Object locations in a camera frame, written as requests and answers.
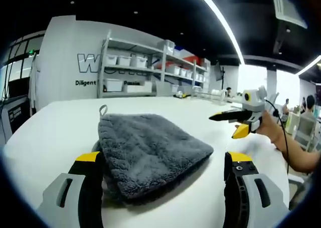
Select grey towel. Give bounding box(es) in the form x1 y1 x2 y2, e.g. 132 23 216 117
91 104 215 205

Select person's right hand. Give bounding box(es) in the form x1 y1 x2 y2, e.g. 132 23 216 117
255 111 282 145

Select black monitor on stand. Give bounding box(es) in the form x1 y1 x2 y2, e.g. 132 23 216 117
214 62 226 88

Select small yellow white object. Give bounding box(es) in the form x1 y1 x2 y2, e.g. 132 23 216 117
175 90 192 99

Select grey office chair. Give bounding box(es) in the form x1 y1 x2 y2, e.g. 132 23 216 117
292 115 318 151

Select short ceiling light strip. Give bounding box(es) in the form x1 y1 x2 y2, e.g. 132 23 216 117
297 54 321 75

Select long ceiling light strip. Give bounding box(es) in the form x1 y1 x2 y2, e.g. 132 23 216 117
192 0 246 65

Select grey metal shelving rack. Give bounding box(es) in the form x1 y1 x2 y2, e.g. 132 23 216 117
97 29 212 99

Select dark cabinet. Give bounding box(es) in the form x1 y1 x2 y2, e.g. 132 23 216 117
0 94 32 145

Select ceiling air conditioner vent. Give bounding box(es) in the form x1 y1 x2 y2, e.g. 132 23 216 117
270 0 308 29

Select rows of white storage bins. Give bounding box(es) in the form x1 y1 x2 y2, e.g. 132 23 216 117
103 39 210 93

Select white hanging coat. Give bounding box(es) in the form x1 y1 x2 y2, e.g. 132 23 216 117
28 52 42 113

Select white wire rack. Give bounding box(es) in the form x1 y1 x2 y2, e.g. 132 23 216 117
192 89 228 105

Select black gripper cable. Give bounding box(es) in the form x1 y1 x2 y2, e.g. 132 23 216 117
265 99 290 174

